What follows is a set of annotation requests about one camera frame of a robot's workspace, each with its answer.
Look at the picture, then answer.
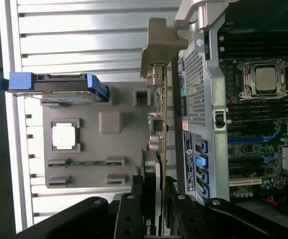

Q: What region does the loose green RAM stick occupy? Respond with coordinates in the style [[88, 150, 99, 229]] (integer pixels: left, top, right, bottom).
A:
[[65, 160, 107, 167]]

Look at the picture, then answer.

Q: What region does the white expansion slot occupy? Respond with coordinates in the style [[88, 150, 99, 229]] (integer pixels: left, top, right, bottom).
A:
[[229, 178, 263, 188]]

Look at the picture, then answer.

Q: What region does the black expansion slot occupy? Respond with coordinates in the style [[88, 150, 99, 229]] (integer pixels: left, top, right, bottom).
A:
[[228, 153, 277, 164], [229, 166, 262, 175]]

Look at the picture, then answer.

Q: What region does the grey parts rack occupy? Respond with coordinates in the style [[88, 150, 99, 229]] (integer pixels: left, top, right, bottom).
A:
[[41, 83, 159, 195]]

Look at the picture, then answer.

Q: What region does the black open PC case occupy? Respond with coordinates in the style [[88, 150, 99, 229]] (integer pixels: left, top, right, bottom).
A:
[[170, 0, 288, 239]]

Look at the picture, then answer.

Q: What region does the blue expansion slot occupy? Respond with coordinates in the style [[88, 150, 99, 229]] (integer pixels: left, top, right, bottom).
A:
[[227, 133, 279, 144]]

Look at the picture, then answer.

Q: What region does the loose silver CPU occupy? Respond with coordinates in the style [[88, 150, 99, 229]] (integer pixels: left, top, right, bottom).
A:
[[52, 123, 77, 150]]

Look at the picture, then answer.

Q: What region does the hard disk in blue carrier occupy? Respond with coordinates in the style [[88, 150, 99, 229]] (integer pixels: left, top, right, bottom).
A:
[[0, 72, 110, 104]]

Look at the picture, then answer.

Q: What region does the CPU socket with CPU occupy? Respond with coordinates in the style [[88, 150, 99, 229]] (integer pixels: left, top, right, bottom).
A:
[[237, 58, 288, 102]]

